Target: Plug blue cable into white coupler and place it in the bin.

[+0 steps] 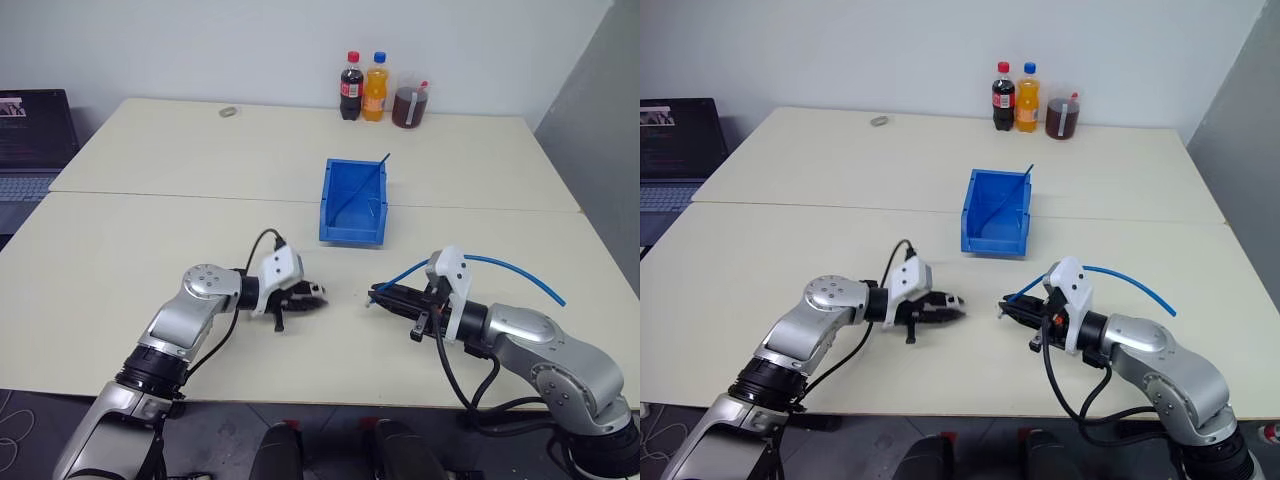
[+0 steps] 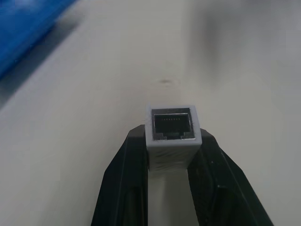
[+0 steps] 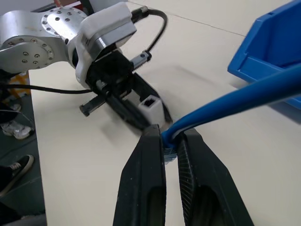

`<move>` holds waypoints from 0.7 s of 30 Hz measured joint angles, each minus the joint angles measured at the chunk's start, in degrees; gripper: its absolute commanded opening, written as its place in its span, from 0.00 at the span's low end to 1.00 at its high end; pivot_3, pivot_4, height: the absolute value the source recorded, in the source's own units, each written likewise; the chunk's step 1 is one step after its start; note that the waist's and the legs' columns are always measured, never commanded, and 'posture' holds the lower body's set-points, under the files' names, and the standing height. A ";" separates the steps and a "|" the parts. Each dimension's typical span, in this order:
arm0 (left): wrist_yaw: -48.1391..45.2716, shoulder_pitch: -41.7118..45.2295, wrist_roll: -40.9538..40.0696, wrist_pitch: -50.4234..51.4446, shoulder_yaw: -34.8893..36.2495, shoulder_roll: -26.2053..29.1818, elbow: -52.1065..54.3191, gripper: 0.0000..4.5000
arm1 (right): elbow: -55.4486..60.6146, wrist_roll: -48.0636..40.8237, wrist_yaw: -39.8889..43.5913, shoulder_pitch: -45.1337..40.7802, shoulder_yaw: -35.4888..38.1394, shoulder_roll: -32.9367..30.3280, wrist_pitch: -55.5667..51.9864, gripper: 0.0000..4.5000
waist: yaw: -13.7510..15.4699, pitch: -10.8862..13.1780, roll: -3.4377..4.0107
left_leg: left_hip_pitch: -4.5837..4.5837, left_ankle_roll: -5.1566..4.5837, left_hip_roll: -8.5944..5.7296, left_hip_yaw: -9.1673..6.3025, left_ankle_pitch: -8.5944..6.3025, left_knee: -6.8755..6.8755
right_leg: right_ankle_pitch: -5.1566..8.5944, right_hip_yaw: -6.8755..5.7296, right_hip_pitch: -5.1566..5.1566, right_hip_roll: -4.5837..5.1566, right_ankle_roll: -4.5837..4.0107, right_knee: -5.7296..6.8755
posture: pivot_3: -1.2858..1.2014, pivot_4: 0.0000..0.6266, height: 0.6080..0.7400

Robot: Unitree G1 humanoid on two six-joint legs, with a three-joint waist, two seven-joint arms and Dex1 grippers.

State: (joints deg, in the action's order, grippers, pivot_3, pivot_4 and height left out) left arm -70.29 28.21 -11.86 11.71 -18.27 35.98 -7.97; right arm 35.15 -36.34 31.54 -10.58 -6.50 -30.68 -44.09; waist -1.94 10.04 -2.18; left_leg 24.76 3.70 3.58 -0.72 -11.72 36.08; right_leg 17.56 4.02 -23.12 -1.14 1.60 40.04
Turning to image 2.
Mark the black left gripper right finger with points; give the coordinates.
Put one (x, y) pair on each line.
(218, 188)

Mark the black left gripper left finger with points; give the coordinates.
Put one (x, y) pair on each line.
(122, 188)

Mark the white ethernet coupler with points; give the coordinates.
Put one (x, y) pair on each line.
(172, 141)

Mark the blue plastic bin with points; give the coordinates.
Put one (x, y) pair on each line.
(22, 30)

